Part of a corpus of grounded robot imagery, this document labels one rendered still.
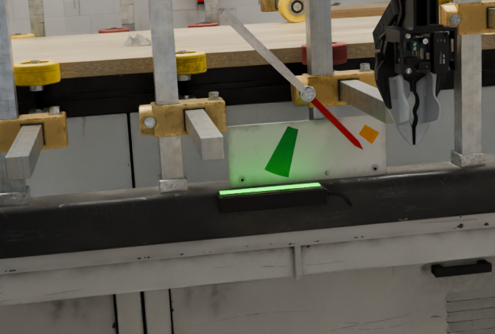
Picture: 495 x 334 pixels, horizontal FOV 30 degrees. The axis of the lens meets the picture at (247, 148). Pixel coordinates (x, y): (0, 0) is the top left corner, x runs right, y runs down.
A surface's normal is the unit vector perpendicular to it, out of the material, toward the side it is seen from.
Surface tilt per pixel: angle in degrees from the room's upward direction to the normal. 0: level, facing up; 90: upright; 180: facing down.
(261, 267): 90
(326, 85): 90
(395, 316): 90
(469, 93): 90
